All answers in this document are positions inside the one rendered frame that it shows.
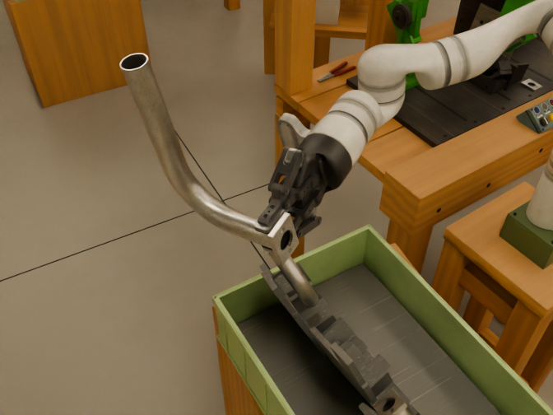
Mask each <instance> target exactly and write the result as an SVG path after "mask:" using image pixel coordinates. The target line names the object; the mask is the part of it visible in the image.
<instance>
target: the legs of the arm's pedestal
mask: <svg viewBox="0 0 553 415"><path fill-rule="evenodd" d="M431 287H432V288H433V289H434V290H435V291H436V292H437V293H438V294H439V295H440V296H441V297H442V298H443V299H444V300H445V301H446V302H447V303H448V304H449V305H450V306H451V307H452V308H453V309H454V310H455V311H456V312H458V309H459V306H460V305H461V302H462V298H463V295H464V293H465V291H468V292H469V293H470V294H471V296H470V299H469V302H468V304H467V308H466V310H465V312H464V315H463V317H462V319H463V320H464V321H465V322H466V323H467V324H468V325H469V326H470V327H471V328H472V329H473V330H474V331H475V332H476V333H477V334H478V335H479V336H480V337H481V338H482V339H483V340H484V341H485V342H486V343H487V344H488V345H489V346H490V347H491V348H492V349H493V350H494V351H495V352H496V353H497V354H498V355H499V356H500V357H501V358H502V359H503V360H504V361H505V362H506V363H507V364H508V365H509V366H510V368H511V369H512V370H513V371H514V372H515V373H516V374H517V375H518V376H519V377H520V378H521V379H522V380H523V381H524V382H525V383H526V384H527V385H528V386H529V387H530V388H531V389H532V390H533V391H534V392H535V393H536V394H537V392H538V391H539V389H540V388H541V386H542V384H543V383H544V381H545V380H546V377H547V376H548V375H549V373H550V372H551V370H552V368H553V312H552V313H551V314H550V315H548V316H547V317H546V318H545V319H541V318H540V317H539V316H537V315H536V314H535V313H534V312H532V311H531V310H530V309H528V308H527V307H526V306H525V305H524V304H523V303H522V302H521V301H519V300H518V299H517V298H516V297H514V296H513V295H512V294H511V293H509V292H508V291H507V290H506V289H504V288H503V287H502V286H501V285H500V284H499V283H498V282H496V281H495V280H494V279H493V278H492V277H490V276H489V275H488V274H487V273H485V272H484V271H483V270H481V269H480V268H479V267H478V266H476V265H475V264H474V263H473V262H472V261H471V260H470V259H468V258H467V257H466V256H465V255H464V254H462V253H461V252H460V251H459V250H457V249H456V248H455V247H454V246H452V245H451V244H450V243H448V242H447V241H446V240H445V241H444V246H443V248H442V252H441V255H440V258H439V262H438V266H437V269H436V272H435V275H434V280H433V282H432V286H431ZM494 315H495V316H496V317H497V318H498V319H500V320H501V321H502V322H503V323H504V324H506V326H505V328H504V331H503V333H502V334H501V336H500V338H499V337H497V336H496V335H495V334H494V333H493V332H492V331H491V330H489V329H488V328H489V325H490V322H491V321H492V318H493V316H494Z"/></svg>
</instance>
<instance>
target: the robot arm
mask: <svg viewBox="0 0 553 415"><path fill-rule="evenodd" d="M534 33H538V34H539V36H541V38H542V40H543V41H544V43H545V44H546V46H547V48H548V49H549V50H550V51H551V53H552V54H553V0H536V1H534V2H530V3H529V4H527V5H525V6H523V7H520V8H518V9H516V10H514V11H512V12H510V13H508V14H506V15H504V16H502V17H499V18H497V19H495V20H493V21H491V22H489V23H487V24H484V25H483V26H479V27H477V28H475V29H472V30H469V31H465V32H463V33H460V34H457V35H452V36H449V37H446V38H443V39H440V40H435V41H432V42H429V43H425V44H379V45H375V46H373V47H371V48H370V49H367V50H366V51H365V52H364V53H363V54H362V55H361V56H360V58H359V60H358V64H357V75H358V90H353V91H348V92H346V93H345V94H343V95H342V96H341V97H340V98H339V99H338V100H337V101H336V103H335V104H334V105H333V106H332V108H331V109H330V110H329V111H328V112H327V114H326V115H325V116H324V117H323V118H322V119H321V120H320V121H319V122H318V123H317V124H316V125H315V126H314V127H313V129H312V130H309V129H307V128H306V127H305V126H304V125H303V124H302V123H301V122H300V121H299V120H298V119H297V118H296V117H295V116H294V115H293V114H288V113H284V114H283V115H282V116H281V117H280V118H279V120H278V121H277V128H278V132H279V135H280V138H281V143H282V146H283V151H282V154H281V156H280V159H279V161H278V163H277V165H276V169H275V170H274V173H273V175H272V178H271V180H270V183H269V185H268V191H270V192H272V196H271V197H270V198H269V201H268V202H269V204H268V205H267V207H266V208H265V209H264V211H263V212H262V213H261V215H260V216H259V217H258V220H257V221H256V222H255V223H254V228H255V230H256V231H259V232H262V233H264V234H269V233H270V232H271V230H272V229H273V227H274V226H275V225H276V224H277V223H278V221H279V220H280V219H281V217H282V216H283V214H284V213H285V212H287V213H289V214H290V215H291V216H292V217H294V218H295V219H294V220H292V221H293V224H294V227H295V232H296V235H297V237H298V239H300V238H301V237H303V236H304V235H306V234H307V233H309V232H310V231H312V230H313V229H314V228H315V227H317V226H319V225H320V223H321V221H322V218H321V217H319V216H316V215H317V206H318V205H319V204H320V203H321V202H322V199H323V195H324V194H325V193H326V192H329V191H331V190H334V189H337V188H338V187H339V186H340V185H341V184H342V182H343V180H344V179H345V178H346V177H347V175H348V174H349V172H350V171H351V169H352V168H353V166H354V165H355V163H356V162H357V161H358V159H359V158H360V155H361V154H362V152H363V150H364V148H365V146H366V144H367V143H368V141H369V140H370V139H371V138H372V136H373V135H374V133H375V131H376V129H377V128H379V127H381V126H382V125H384V124H385V123H387V122H388V121H389V120H390V119H391V118H392V117H394V116H395V115H396V114H397V112H398V111H399V110H400V109H401V107H402V104H403V101H404V99H405V90H406V75H407V74H408V73H411V72H414V73H415V74H416V79H417V81H418V82H419V84H420V85H421V86H422V87H423V88H425V89H426V90H436V89H439V88H442V87H446V86H451V85H453V84H456V83H459V82H464V81H466V80H469V79H472V78H474V77H476V76H478V75H480V74H482V73H483V72H484V71H485V70H487V69H488V68H489V67H490V66H491V65H492V64H493V63H494V62H495V61H496V60H497V59H498V57H499V56H500V55H501V54H502V53H503V52H504V51H505V50H506V49H507V47H508V46H509V45H510V44H512V43H513V42H514V41H515V40H516V39H517V38H519V37H521V36H524V35H530V34H534ZM283 175H284V176H285V178H284V179H283V180H282V181H281V182H280V183H279V180H280V178H281V177H282V176H283ZM278 183H279V184H278ZM526 215H527V218H528V220H529V221H530V222H531V223H533V224H534V225H535V226H538V227H540V228H542V229H546V230H552V231H553V147H552V149H551V155H550V157H549V159H548V161H547V163H546V166H545V169H544V170H543V172H542V174H541V178H540V179H539V182H538V184H537V186H536V189H535V191H534V193H533V196H532V198H531V201H530V203H529V204H528V206H527V211H526Z"/></svg>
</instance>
